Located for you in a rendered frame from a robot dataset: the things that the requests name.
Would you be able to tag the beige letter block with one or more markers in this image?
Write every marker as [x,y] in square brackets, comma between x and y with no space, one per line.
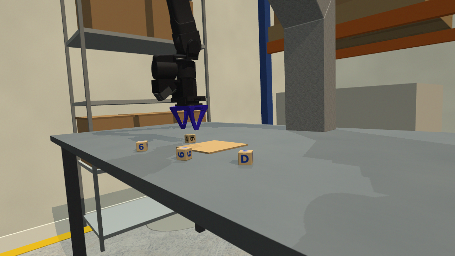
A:
[142,146]
[184,153]
[245,157]
[190,138]

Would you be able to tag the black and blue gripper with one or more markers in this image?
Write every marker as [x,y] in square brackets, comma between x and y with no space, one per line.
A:
[189,105]

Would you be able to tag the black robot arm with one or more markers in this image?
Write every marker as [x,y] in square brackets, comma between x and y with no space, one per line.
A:
[165,67]

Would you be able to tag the orange flat mat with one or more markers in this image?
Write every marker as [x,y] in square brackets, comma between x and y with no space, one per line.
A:
[214,146]

